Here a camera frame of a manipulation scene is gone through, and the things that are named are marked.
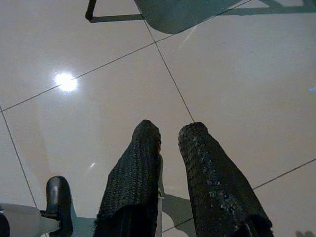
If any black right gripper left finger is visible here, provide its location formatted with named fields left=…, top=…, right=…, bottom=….
left=95, top=119, right=162, bottom=237

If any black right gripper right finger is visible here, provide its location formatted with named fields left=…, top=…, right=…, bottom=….
left=178, top=122, right=274, bottom=237

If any black furniture leg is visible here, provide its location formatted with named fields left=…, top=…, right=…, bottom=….
left=85, top=0, right=99, bottom=22

